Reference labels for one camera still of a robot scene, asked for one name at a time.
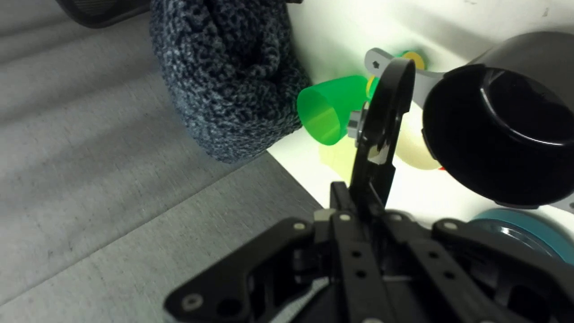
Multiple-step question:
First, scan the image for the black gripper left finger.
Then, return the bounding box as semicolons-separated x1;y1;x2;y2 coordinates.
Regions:
164;58;395;323

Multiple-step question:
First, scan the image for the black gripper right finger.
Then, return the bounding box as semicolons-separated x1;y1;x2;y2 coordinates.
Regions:
365;56;574;323

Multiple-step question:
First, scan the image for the small black pot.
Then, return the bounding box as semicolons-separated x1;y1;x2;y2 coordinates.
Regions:
363;29;574;212

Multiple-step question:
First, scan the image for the yellow round toy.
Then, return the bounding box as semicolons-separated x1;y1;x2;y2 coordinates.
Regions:
393;112;449;175

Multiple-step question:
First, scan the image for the green plastic cup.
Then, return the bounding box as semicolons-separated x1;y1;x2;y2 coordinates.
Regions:
297;74;370;148

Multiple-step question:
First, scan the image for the dark blue knitted hat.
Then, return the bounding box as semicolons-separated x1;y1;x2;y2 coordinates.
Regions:
148;0;315;166

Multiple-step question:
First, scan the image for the black office chair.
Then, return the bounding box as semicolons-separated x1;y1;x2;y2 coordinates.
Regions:
56;0;153;31

